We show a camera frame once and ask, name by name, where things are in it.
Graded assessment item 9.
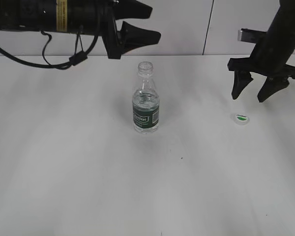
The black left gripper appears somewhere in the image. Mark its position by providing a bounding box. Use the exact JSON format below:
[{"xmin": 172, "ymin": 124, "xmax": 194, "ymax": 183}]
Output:
[{"xmin": 95, "ymin": 0, "xmax": 161, "ymax": 59}]

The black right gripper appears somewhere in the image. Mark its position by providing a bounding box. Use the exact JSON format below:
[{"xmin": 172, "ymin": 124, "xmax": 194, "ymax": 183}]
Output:
[{"xmin": 227, "ymin": 37, "xmax": 295, "ymax": 103}]

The white green bottle cap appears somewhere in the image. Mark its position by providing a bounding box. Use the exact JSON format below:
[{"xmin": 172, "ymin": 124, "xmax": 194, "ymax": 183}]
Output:
[{"xmin": 231, "ymin": 113, "xmax": 250, "ymax": 125}]

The clear Cestbon water bottle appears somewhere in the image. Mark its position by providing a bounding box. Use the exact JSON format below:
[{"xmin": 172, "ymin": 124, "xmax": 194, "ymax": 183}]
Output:
[{"xmin": 132, "ymin": 61, "xmax": 160, "ymax": 134}]

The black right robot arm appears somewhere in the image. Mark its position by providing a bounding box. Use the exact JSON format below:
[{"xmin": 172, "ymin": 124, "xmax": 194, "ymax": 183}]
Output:
[{"xmin": 227, "ymin": 0, "xmax": 295, "ymax": 103}]

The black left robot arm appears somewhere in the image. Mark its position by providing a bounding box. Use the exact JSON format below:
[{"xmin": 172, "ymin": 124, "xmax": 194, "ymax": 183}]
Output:
[{"xmin": 0, "ymin": 0, "xmax": 161, "ymax": 59}]

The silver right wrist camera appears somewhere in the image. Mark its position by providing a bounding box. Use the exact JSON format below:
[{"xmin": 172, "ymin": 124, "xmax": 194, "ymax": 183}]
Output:
[{"xmin": 237, "ymin": 29, "xmax": 267, "ymax": 44}]

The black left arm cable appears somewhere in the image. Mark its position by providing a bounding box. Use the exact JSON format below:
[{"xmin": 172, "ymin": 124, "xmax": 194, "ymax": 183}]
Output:
[{"xmin": 0, "ymin": 24, "xmax": 101, "ymax": 72}]

